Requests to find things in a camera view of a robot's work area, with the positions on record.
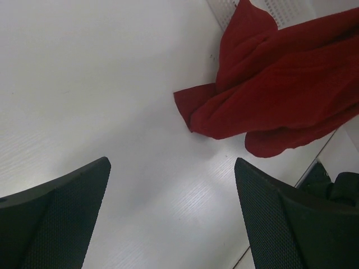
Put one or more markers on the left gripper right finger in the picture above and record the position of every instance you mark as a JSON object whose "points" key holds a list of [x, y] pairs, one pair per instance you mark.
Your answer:
{"points": [[289, 228]]}

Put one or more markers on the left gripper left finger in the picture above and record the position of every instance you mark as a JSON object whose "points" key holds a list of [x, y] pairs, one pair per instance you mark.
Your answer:
{"points": [[51, 225]]}

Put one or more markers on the dark red t-shirt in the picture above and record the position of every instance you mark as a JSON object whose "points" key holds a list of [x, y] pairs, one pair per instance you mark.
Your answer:
{"points": [[281, 88]]}

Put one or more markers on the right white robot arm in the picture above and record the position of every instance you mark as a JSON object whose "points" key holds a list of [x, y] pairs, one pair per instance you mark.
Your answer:
{"points": [[343, 190]]}

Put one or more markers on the white plastic basket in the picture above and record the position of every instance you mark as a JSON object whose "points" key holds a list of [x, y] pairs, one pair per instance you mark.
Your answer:
{"points": [[284, 13]]}

